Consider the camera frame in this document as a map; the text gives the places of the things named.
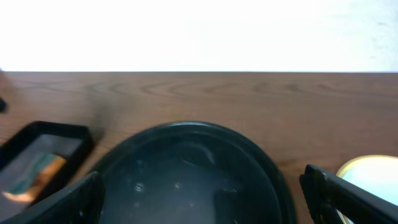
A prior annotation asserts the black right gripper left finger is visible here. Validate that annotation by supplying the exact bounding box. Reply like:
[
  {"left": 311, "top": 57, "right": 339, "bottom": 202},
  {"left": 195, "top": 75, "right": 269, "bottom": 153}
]
[{"left": 2, "top": 172, "right": 105, "bottom": 224}]

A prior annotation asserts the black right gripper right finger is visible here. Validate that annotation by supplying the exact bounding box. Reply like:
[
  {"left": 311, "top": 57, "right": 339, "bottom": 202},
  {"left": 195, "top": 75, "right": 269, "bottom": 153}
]
[{"left": 299, "top": 164, "right": 397, "bottom": 224}]

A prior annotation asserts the orange green scrub sponge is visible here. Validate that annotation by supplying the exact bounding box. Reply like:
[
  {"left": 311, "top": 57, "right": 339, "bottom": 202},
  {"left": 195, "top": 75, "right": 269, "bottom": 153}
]
[{"left": 2, "top": 153, "right": 67, "bottom": 203}]

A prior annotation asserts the light green plate bottom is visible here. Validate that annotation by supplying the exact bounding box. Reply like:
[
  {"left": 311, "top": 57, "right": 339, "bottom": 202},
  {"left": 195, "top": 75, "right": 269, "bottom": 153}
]
[{"left": 336, "top": 155, "right": 397, "bottom": 205}]

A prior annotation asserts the yellow plate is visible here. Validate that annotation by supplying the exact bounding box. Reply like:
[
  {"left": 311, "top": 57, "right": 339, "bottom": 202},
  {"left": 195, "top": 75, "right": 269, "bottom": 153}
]
[{"left": 336, "top": 155, "right": 397, "bottom": 223}]

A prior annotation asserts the black rectangular tray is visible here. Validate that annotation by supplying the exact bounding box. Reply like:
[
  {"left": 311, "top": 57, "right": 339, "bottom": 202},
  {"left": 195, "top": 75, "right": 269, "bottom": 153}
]
[{"left": 1, "top": 121, "right": 95, "bottom": 221}]

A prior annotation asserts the black round tray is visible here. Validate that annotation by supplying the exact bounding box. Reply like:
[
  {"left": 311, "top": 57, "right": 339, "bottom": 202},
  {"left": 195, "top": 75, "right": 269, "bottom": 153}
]
[{"left": 94, "top": 121, "right": 297, "bottom": 224}]

